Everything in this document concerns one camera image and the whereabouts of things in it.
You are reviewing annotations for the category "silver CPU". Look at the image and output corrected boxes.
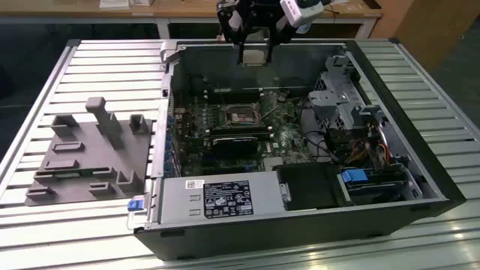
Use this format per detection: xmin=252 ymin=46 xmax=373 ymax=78
xmin=241 ymin=50 xmax=270 ymax=68

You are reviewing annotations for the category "black NVIDIA graphics card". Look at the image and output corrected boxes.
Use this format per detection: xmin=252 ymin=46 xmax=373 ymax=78
xmin=209 ymin=136 xmax=260 ymax=156

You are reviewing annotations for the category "black disk bay cover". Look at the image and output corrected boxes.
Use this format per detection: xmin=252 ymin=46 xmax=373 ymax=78
xmin=272 ymin=164 xmax=352 ymax=212

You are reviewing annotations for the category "grey metal drive cage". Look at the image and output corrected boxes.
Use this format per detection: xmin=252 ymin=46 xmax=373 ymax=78
xmin=306 ymin=55 xmax=385 ymax=132

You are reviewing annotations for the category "silver chipset heatsink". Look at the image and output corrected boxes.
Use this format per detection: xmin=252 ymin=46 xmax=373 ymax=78
xmin=261 ymin=156 xmax=286 ymax=170

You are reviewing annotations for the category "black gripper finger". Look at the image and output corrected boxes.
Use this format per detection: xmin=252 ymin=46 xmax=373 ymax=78
xmin=266 ymin=16 xmax=297 ymax=63
xmin=217 ymin=0 xmax=246 ymax=65

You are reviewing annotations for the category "green motherboard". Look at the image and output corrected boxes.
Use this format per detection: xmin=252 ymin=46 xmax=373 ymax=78
xmin=172 ymin=89 xmax=316 ymax=177

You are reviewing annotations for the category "blue case latch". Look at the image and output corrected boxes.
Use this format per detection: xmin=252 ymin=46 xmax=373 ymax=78
xmin=126 ymin=198 xmax=145 ymax=212

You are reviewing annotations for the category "wooden desk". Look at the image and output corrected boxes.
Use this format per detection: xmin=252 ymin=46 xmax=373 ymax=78
xmin=0 ymin=0 xmax=382 ymax=40

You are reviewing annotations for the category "grey power supply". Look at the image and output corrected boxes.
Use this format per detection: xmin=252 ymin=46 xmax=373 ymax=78
xmin=144 ymin=170 xmax=292 ymax=226

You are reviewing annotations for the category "wooden cabinet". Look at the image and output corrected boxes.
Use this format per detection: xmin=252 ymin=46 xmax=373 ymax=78
xmin=369 ymin=0 xmax=480 ymax=73

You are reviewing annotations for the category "green RAM stick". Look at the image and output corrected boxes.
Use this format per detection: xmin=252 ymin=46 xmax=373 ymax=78
xmin=52 ymin=168 xmax=112 ymax=178

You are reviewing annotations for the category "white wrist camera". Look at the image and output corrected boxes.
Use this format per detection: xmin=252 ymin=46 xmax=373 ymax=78
xmin=226 ymin=11 xmax=245 ymax=32
xmin=280 ymin=0 xmax=324 ymax=28

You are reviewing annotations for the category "black cable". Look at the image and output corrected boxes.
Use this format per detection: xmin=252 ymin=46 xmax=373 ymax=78
xmin=304 ymin=129 xmax=342 ymax=164

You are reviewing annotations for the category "metal socket cover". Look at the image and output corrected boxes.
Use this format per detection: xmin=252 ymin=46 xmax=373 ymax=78
xmin=257 ymin=89 xmax=282 ymax=111

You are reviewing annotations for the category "grey parts rack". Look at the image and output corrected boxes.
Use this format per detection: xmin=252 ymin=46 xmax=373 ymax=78
xmin=22 ymin=96 xmax=157 ymax=206

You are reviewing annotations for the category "CPU socket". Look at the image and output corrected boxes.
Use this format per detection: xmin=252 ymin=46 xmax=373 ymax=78
xmin=224 ymin=104 xmax=261 ymax=126

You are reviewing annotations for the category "black PC case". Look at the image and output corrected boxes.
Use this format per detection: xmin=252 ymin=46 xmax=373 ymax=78
xmin=133 ymin=38 xmax=468 ymax=261

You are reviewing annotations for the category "dark grey fan shroud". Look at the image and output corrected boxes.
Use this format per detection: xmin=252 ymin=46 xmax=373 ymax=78
xmin=298 ymin=105 xmax=326 ymax=136

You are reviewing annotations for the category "black RAM slot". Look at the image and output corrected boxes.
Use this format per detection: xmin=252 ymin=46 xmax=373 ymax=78
xmin=213 ymin=87 xmax=261 ymax=95
xmin=212 ymin=127 xmax=269 ymax=133
xmin=212 ymin=131 xmax=270 ymax=139

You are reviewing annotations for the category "coloured wire bundle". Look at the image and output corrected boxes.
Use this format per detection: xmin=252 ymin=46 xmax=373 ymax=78
xmin=346 ymin=120 xmax=393 ymax=167

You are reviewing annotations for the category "hard disk in blue carrier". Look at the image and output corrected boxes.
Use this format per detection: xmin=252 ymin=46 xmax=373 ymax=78
xmin=337 ymin=167 xmax=412 ymax=205

